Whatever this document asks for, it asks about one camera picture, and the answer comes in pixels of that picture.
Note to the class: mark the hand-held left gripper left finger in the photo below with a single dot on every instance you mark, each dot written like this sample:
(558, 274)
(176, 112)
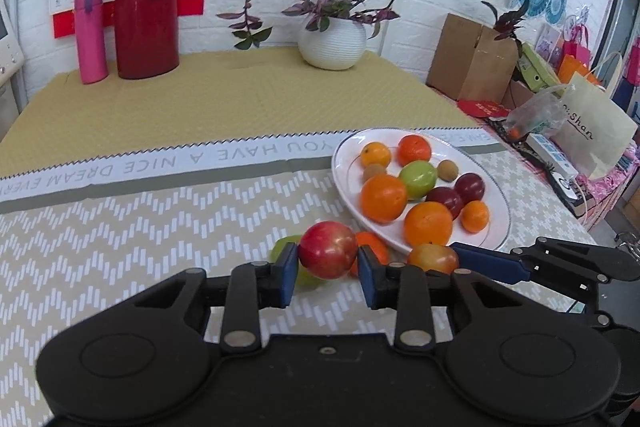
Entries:
(289, 274)

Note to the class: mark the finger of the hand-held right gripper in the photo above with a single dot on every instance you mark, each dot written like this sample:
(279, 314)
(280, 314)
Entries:
(492, 259)

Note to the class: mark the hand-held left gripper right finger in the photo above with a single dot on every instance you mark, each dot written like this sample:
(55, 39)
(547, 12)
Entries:
(367, 277)

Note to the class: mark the green apple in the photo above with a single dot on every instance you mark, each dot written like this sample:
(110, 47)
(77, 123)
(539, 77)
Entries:
(419, 179)
(282, 249)

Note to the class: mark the dark orange tangerine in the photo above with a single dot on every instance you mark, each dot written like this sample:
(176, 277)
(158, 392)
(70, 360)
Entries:
(375, 244)
(414, 148)

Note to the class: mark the small red apple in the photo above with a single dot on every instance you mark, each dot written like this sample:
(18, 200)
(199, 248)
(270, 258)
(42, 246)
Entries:
(327, 249)

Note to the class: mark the small orange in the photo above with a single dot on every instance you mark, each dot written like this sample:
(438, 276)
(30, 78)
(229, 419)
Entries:
(475, 216)
(376, 154)

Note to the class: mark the yellow red peach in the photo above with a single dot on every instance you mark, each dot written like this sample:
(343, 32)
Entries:
(433, 258)

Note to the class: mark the large orange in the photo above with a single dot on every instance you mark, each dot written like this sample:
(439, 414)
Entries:
(428, 223)
(383, 198)

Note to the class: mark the dark red plum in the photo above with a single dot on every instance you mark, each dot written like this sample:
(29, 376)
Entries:
(445, 202)
(470, 187)

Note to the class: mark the small brown kiwi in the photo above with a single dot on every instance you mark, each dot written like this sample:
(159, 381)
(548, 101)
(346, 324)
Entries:
(447, 170)
(374, 172)

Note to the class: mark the white ceramic plate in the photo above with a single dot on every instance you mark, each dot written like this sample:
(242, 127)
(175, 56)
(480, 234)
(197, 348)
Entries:
(345, 162)

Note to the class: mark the white power strip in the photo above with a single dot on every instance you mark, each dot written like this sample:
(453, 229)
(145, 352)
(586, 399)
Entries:
(550, 153)

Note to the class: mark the pink patterned cloth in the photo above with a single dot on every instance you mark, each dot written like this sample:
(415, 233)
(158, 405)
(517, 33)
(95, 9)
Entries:
(612, 192)

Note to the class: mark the clear plastic bag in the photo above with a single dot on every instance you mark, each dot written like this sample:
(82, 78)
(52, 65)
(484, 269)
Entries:
(535, 112)

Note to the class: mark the white tote bag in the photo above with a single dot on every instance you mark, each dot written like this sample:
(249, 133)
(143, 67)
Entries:
(592, 132)

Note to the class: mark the beige zigzag patterned cloth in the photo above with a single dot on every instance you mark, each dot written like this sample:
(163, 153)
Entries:
(125, 232)

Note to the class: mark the green box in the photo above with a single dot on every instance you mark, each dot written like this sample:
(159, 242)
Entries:
(537, 69)

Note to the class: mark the yellow green table mat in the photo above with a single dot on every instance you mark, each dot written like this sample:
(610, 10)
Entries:
(200, 97)

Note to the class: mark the cardboard box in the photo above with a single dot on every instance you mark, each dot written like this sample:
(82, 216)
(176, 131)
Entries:
(460, 57)

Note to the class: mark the orange paper bag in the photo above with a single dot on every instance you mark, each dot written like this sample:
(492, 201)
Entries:
(575, 68)

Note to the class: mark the photo card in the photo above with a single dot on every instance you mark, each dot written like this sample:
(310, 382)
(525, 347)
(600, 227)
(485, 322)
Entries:
(549, 43)

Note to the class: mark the pink gift bag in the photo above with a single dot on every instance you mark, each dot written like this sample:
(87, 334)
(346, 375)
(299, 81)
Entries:
(577, 42)

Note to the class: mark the purple plant in white pot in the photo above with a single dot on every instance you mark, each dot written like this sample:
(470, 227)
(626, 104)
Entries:
(332, 44)

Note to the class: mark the dark purple plant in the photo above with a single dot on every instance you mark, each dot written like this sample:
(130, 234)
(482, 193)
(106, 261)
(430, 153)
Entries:
(507, 21)

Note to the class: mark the red thermos jug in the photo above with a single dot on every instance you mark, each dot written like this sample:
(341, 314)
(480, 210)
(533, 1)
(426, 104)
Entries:
(147, 7)

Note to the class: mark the pink bottle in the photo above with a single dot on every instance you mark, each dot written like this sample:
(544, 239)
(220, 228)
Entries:
(91, 42)

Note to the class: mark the white appliance with screen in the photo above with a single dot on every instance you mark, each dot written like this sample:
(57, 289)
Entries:
(7, 57)

